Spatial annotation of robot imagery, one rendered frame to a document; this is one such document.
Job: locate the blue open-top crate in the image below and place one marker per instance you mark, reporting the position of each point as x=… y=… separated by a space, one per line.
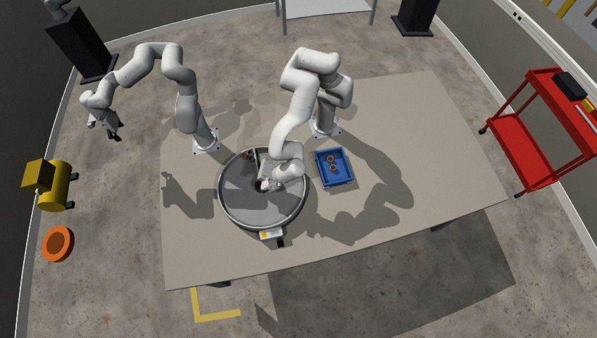
x=342 y=175

